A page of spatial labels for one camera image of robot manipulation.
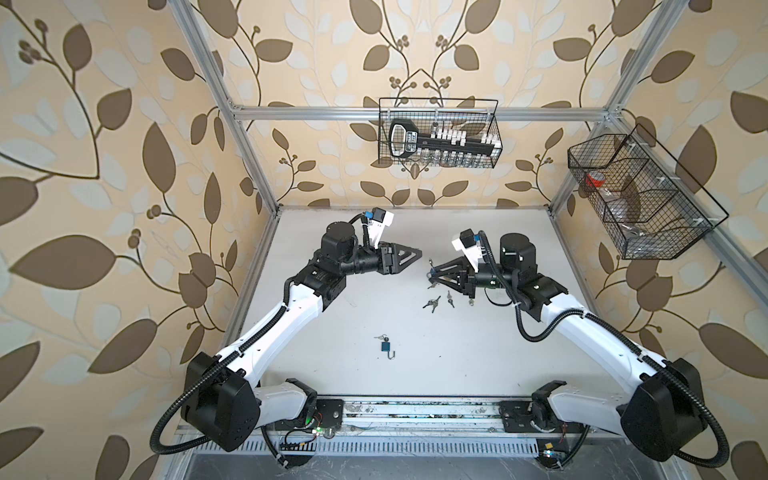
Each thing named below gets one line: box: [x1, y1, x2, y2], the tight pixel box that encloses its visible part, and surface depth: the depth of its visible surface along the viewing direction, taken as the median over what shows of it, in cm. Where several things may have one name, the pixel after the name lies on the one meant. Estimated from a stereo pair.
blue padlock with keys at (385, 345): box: [374, 334, 395, 360], surface depth 88 cm
